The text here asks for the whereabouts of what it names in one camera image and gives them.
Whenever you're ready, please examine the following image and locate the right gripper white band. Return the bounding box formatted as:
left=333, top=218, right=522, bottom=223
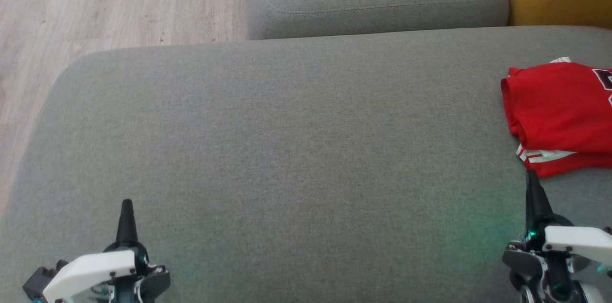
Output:
left=502, top=169, right=612, bottom=303

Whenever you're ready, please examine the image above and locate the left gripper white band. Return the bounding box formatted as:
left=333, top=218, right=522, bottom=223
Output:
left=42, top=199, right=171, bottom=303

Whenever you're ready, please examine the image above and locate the red jersey with white stripes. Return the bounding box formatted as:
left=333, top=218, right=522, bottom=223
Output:
left=501, top=57, right=612, bottom=179

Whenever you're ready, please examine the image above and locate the grey fabric sofa seat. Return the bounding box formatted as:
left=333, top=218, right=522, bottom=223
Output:
left=0, top=26, right=612, bottom=303

